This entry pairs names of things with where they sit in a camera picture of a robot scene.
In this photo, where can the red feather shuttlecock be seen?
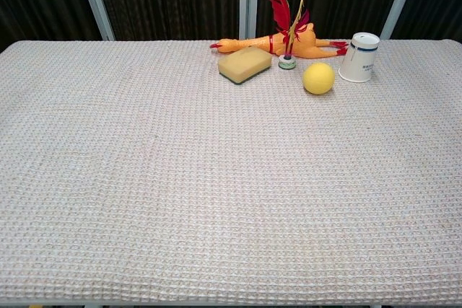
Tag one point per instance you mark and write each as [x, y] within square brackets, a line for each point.
[281, 8]

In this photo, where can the orange rubber chicken toy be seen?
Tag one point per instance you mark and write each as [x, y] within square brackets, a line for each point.
[310, 46]

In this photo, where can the yellow sponge with green pad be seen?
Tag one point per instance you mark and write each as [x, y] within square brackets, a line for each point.
[243, 62]

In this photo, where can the beige waffle weave tablecloth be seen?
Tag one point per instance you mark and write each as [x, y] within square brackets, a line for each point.
[173, 178]

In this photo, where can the white paper cup blue stripe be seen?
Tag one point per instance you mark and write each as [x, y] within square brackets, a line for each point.
[358, 61]

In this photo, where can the yellow foam ball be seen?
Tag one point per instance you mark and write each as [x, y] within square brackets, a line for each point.
[318, 78]

